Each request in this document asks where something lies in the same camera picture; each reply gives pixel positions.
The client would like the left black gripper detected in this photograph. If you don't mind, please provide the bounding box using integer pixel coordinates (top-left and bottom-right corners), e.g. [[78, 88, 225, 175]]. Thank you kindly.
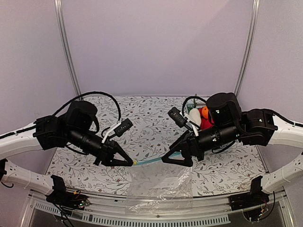
[[67, 126, 134, 166]]

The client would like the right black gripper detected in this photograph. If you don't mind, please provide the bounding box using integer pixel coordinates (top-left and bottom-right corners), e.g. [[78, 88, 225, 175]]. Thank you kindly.
[[160, 122, 241, 168]]

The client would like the clear zip top bag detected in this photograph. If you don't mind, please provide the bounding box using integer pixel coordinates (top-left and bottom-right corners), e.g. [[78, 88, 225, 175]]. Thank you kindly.
[[125, 161, 193, 215]]

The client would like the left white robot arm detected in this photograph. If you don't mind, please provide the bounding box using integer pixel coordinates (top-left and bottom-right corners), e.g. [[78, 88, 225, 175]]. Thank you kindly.
[[0, 101, 133, 205]]

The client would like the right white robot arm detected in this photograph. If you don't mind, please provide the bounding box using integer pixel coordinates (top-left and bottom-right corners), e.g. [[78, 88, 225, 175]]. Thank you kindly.
[[161, 93, 303, 167]]

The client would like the red toy tomato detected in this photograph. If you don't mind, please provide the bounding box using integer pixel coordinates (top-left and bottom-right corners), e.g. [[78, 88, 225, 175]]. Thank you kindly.
[[200, 115, 213, 130]]

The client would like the white toy radish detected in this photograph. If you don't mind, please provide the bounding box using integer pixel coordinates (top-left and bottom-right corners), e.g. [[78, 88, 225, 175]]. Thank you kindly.
[[189, 99, 202, 128]]

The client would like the floral table mat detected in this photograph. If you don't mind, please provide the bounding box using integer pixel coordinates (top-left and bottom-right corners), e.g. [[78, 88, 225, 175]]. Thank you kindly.
[[46, 96, 266, 196]]

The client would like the orange toy fruit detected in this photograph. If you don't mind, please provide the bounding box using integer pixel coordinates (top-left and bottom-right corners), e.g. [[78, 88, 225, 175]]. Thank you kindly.
[[201, 106, 208, 119]]

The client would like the blue plastic basket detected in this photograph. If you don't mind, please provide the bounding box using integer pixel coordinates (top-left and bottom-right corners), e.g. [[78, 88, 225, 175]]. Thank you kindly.
[[185, 103, 205, 113]]

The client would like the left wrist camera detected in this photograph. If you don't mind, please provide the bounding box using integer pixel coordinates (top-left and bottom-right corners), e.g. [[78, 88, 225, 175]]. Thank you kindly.
[[102, 118, 133, 143]]

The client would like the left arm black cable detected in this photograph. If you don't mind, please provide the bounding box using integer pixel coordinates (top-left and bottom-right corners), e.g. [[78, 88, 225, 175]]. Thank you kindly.
[[53, 91, 122, 123]]

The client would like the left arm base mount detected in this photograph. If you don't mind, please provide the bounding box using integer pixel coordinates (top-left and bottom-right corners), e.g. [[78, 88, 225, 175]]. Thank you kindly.
[[46, 175, 91, 227]]

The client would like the front aluminium rail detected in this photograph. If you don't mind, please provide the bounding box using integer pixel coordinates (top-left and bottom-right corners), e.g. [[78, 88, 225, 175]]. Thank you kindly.
[[21, 190, 295, 227]]

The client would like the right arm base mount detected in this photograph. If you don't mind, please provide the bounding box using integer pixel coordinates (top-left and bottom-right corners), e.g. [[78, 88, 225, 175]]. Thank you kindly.
[[228, 176, 276, 223]]

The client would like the left aluminium frame post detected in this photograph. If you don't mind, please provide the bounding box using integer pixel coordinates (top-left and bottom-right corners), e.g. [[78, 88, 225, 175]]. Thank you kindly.
[[54, 0, 81, 96]]

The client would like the aluminium frame post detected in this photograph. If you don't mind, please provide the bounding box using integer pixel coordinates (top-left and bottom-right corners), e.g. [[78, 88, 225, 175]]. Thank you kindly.
[[234, 0, 260, 97], [54, 0, 81, 96]]

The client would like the right aluminium frame post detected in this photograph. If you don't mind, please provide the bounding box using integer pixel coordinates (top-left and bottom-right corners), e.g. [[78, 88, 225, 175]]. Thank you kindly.
[[234, 0, 260, 97]]

